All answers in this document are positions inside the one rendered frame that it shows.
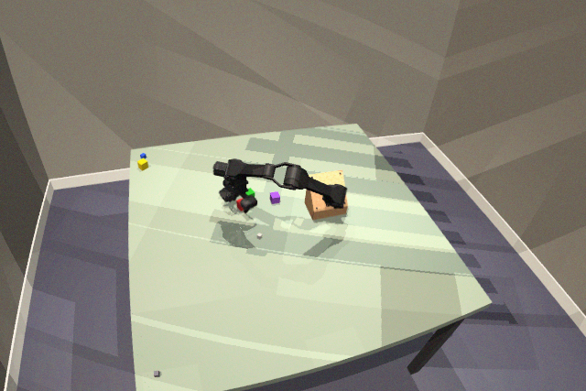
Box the purple cube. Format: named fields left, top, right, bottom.
left=270, top=191, right=280, bottom=204

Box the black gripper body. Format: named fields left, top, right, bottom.
left=222, top=179, right=257, bottom=211

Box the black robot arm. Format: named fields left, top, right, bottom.
left=213, top=158, right=347, bottom=209

